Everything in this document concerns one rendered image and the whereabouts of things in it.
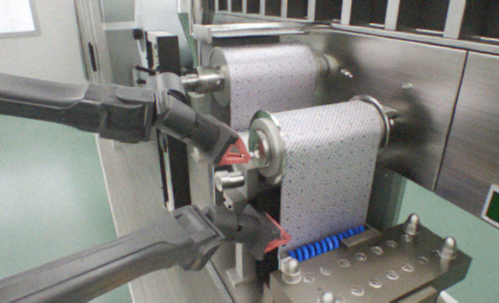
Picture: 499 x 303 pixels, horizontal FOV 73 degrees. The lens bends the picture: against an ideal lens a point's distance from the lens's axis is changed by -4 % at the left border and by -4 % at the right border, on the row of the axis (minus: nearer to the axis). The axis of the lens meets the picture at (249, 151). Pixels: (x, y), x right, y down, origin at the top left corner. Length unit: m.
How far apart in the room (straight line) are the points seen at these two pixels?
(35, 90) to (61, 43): 5.50
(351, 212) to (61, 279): 0.60
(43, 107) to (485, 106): 0.72
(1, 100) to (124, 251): 0.28
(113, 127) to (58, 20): 5.51
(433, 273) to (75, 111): 0.71
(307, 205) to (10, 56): 5.73
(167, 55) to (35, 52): 5.32
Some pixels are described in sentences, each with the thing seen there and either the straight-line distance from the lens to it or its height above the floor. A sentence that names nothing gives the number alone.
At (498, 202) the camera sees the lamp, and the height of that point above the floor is 1.20.
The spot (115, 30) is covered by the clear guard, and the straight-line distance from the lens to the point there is 1.53.
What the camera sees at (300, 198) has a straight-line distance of 0.70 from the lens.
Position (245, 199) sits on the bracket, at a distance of 0.73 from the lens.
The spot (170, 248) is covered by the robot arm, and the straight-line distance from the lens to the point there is 0.50.
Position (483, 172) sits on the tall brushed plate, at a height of 1.23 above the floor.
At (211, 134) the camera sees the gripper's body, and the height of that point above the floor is 1.31.
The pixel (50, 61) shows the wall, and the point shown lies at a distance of 6.12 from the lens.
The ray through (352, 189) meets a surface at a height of 1.14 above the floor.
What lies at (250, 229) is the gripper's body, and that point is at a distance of 0.64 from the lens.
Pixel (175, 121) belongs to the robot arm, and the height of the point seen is 1.34.
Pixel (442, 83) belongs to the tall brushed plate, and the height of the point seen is 1.37.
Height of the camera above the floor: 1.53
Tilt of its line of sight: 25 degrees down
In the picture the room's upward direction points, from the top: straight up
